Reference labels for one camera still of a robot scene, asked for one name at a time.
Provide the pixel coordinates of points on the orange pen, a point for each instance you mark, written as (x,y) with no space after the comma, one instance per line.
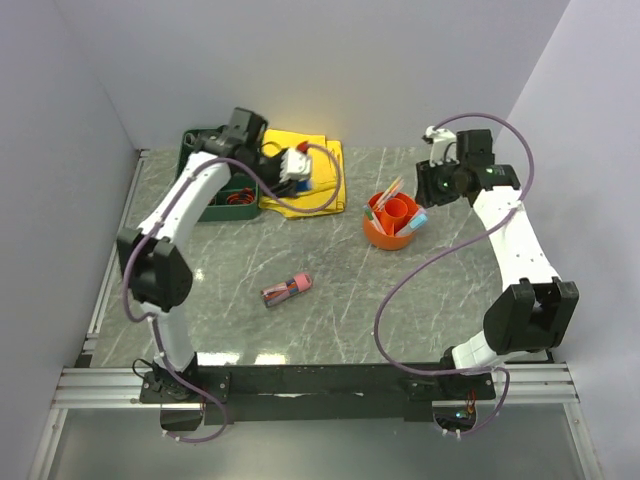
(387,193)

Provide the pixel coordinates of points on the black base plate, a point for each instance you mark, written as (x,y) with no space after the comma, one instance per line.
(332,392)

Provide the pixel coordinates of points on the green compartment tray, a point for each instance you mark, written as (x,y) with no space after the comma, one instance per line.
(217,210)

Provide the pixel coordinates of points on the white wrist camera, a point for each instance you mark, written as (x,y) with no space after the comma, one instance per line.
(441,141)
(296,164)

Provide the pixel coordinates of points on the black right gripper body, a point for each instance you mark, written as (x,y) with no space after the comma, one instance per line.
(439,184)

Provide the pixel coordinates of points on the orange round divided container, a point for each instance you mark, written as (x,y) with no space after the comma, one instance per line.
(396,212)

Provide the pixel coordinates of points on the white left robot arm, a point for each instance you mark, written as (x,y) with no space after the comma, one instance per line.
(156,279)

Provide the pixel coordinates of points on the clear tube blue cap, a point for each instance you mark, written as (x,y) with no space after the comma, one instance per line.
(425,217)

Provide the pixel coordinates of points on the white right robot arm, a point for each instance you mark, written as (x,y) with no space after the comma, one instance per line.
(535,307)

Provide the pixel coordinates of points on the yellow pencil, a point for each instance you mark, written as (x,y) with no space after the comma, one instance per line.
(391,187)

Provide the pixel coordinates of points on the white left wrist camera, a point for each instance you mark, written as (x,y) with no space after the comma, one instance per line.
(296,164)

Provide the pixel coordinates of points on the yellow folded cloth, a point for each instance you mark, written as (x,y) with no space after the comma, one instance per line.
(324,176)

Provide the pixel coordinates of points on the blue grey cylinder object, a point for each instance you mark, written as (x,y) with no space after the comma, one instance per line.
(304,186)

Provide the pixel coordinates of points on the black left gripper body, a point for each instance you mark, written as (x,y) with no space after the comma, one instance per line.
(269,169)

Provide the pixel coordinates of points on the aluminium rail frame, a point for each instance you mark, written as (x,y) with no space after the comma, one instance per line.
(98,429)

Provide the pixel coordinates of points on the orange navy rolled tie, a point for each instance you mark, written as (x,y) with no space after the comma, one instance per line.
(245,196)

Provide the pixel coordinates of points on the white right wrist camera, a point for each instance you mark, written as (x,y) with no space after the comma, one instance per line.
(441,141)

